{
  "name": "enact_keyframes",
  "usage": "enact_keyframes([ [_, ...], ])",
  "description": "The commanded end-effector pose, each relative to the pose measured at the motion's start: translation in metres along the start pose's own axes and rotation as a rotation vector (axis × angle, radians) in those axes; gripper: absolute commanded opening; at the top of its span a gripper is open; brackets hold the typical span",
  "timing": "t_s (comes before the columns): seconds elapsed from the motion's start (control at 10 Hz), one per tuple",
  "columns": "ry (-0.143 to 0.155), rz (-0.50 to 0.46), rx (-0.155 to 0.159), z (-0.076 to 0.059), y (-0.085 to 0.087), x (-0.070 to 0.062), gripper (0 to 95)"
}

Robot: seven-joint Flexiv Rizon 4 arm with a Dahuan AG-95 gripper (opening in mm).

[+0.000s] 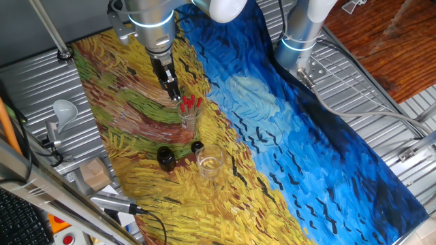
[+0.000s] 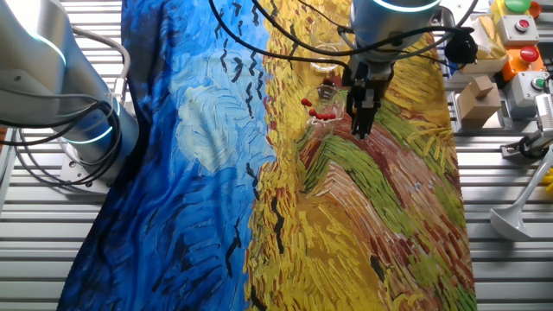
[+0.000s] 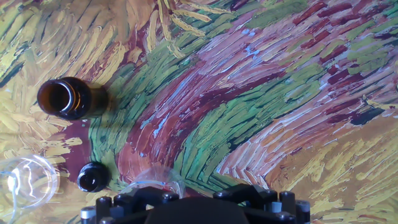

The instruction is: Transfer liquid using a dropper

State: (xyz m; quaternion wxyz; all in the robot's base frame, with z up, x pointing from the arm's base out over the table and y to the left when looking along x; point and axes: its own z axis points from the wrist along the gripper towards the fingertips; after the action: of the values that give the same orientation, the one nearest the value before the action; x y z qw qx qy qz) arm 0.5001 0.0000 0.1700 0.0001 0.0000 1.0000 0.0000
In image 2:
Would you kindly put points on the painted wheatfield tablecloth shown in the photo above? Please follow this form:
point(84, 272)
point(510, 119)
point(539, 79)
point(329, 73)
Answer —
point(194, 173)

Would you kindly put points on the clear glass beaker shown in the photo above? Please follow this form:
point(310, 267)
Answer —
point(330, 99)
point(324, 65)

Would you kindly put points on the large wooden block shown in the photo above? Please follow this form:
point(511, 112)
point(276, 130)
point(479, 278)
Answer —
point(477, 110)

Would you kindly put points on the grey box red button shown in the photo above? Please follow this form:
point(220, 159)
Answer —
point(518, 32)

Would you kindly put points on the silver depth camera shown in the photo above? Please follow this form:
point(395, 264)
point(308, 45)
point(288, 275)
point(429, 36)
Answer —
point(545, 112)

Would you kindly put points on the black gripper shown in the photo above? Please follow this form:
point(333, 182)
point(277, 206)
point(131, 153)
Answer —
point(367, 78)

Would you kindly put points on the yellow blue tissue pack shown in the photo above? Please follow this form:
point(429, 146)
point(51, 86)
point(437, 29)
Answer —
point(488, 47)

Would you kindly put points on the orange box red button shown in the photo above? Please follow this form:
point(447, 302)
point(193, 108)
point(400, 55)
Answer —
point(525, 60)

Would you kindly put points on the yellow box green button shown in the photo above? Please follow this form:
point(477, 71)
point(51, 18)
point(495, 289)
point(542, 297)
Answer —
point(514, 6)

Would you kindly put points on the yellow plastic toy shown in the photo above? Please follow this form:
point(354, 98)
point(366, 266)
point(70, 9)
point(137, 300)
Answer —
point(548, 179)

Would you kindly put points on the small wooden block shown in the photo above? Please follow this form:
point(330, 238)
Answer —
point(480, 86)

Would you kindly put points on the metal camera clamp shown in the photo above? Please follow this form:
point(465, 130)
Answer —
point(525, 147)

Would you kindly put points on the grey box green button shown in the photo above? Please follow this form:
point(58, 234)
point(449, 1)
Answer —
point(525, 88)

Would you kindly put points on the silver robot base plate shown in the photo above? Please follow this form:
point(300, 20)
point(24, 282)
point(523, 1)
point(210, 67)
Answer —
point(71, 173)

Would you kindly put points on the white plastic ladle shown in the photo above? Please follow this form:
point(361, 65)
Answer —
point(512, 220)

